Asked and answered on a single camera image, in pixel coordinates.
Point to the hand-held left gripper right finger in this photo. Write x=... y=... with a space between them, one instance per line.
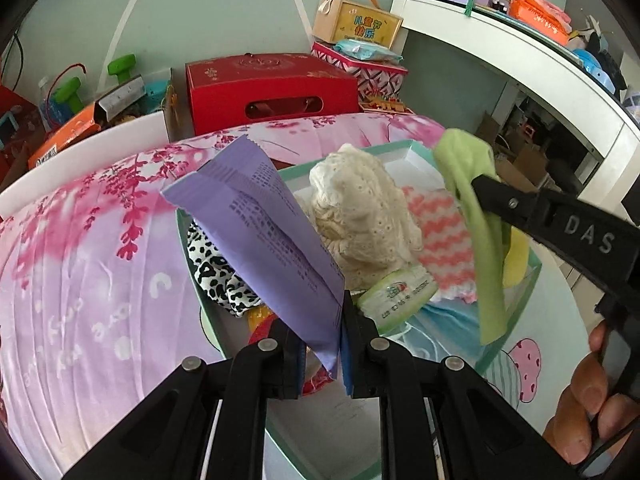
x=357 y=355

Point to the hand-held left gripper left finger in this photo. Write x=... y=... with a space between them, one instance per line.
x=282 y=360

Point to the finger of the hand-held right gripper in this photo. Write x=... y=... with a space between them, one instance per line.
x=510 y=205

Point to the red tape roll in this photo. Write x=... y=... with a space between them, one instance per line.
x=262 y=334

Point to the yellow round bun toy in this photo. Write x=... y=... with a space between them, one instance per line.
x=257 y=316

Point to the light green cloth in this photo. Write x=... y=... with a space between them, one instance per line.
x=480 y=260

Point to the green drink carton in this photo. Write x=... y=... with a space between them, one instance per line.
x=400 y=295

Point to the pink striped towel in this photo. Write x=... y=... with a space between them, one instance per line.
x=445 y=250

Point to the shallow teal cardboard box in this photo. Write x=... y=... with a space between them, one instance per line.
x=322 y=430

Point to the blue face mask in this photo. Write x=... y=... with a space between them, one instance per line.
x=440 y=327

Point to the leopard print scrunchie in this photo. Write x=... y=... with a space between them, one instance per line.
x=215 y=275

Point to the purple printed packet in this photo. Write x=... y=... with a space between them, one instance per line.
x=260 y=230

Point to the cream lace cloth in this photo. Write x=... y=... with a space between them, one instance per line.
x=360 y=210

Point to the person's right hand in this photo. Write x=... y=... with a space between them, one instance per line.
x=575 y=410

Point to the cardboard boxes under desk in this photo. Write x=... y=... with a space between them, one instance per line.
x=525 y=160

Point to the gold red box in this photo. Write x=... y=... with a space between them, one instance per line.
x=387 y=105

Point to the blue plastic item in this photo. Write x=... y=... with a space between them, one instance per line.
x=590 y=65

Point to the white desk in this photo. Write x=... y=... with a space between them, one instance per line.
x=525 y=40

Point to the red white patterned box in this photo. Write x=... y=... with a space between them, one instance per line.
x=370 y=80

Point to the orange packets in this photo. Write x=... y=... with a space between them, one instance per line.
x=537 y=10

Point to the pink printed bed sheet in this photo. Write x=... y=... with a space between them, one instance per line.
x=100 y=260

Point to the blue wipes pack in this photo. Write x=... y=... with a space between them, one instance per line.
x=367 y=51

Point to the beige carry case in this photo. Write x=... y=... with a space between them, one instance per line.
x=360 y=22

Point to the red gift box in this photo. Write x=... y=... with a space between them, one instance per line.
x=260 y=77

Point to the white board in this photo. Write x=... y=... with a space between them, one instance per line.
x=85 y=157

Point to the teal plastic item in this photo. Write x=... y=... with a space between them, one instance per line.
x=156 y=92

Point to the grey black box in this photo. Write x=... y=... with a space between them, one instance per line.
x=120 y=97

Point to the orange cardboard box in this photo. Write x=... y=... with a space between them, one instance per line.
x=65 y=135

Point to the large red gift bag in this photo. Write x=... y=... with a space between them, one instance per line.
x=22 y=160

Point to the clear water bottle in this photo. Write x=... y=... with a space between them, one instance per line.
x=45 y=105

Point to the blue toy frame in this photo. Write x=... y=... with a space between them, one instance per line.
x=7 y=130

